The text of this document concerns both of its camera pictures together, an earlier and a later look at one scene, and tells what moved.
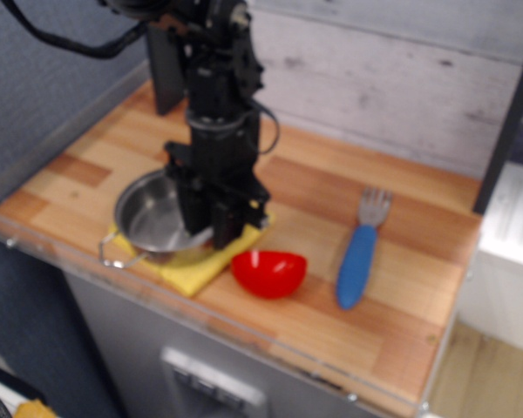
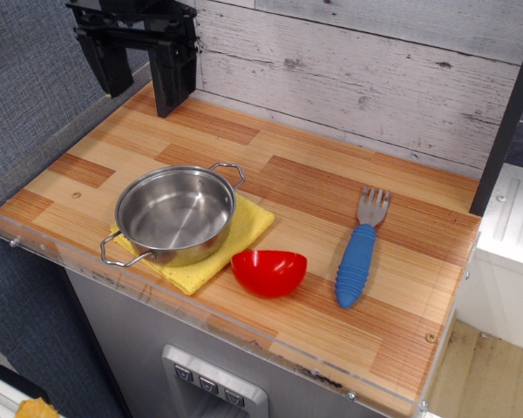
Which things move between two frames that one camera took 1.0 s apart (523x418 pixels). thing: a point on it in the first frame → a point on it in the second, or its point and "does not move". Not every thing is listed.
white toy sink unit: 502,293 does not move
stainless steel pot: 148,219 does not move
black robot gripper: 219,165 → 105,28
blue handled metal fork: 358,256 does not move
